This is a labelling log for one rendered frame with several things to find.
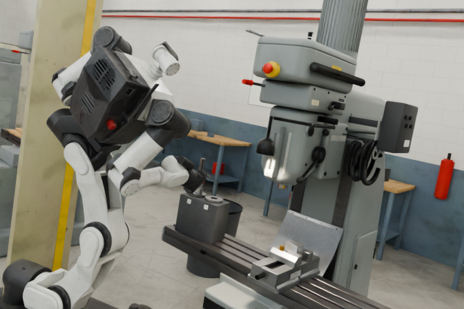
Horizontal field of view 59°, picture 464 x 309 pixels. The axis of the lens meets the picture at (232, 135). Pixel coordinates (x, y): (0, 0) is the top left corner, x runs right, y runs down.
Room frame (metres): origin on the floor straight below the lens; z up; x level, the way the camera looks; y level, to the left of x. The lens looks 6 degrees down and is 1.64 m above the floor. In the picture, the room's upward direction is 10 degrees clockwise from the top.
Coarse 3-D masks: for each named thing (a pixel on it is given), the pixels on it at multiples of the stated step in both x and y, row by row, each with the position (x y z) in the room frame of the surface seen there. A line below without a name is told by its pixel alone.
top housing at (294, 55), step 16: (256, 48) 1.67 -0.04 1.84; (272, 48) 1.59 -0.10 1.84; (288, 48) 1.55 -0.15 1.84; (304, 48) 1.52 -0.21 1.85; (320, 48) 1.57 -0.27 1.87; (256, 64) 1.63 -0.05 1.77; (288, 64) 1.54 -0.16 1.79; (304, 64) 1.52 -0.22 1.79; (336, 64) 1.68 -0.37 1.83; (352, 64) 1.81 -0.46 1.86; (288, 80) 1.57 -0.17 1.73; (304, 80) 1.53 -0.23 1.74; (320, 80) 1.60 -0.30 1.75; (336, 80) 1.71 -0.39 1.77
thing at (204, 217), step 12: (204, 192) 2.02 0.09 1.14; (180, 204) 1.97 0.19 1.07; (192, 204) 1.93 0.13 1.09; (204, 204) 1.90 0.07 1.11; (216, 204) 1.89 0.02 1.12; (228, 204) 1.95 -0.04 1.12; (180, 216) 1.96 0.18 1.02; (192, 216) 1.93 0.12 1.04; (204, 216) 1.89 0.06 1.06; (216, 216) 1.87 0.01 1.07; (180, 228) 1.96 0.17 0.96; (192, 228) 1.92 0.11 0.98; (204, 228) 1.89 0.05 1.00; (216, 228) 1.89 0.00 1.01; (204, 240) 1.88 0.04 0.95; (216, 240) 1.90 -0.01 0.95
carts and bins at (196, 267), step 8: (224, 200) 3.93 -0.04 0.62; (232, 208) 3.88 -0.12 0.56; (240, 208) 3.77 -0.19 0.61; (232, 216) 3.54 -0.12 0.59; (232, 224) 3.56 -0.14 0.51; (232, 232) 3.58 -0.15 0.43; (192, 264) 3.57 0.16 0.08; (200, 264) 3.52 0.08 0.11; (192, 272) 3.56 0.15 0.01; (200, 272) 3.52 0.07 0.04; (208, 272) 3.52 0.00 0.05; (216, 272) 3.54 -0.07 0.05
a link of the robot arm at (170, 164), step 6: (168, 156) 1.70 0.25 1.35; (180, 156) 1.67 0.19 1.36; (162, 162) 1.69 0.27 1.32; (168, 162) 1.68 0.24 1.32; (174, 162) 1.68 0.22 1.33; (180, 162) 1.66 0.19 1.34; (186, 162) 1.67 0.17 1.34; (192, 162) 1.73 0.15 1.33; (168, 168) 1.66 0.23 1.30; (174, 168) 1.65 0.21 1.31; (180, 168) 1.66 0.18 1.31; (186, 168) 1.73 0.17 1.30; (192, 168) 1.72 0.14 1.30; (192, 174) 1.73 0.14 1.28
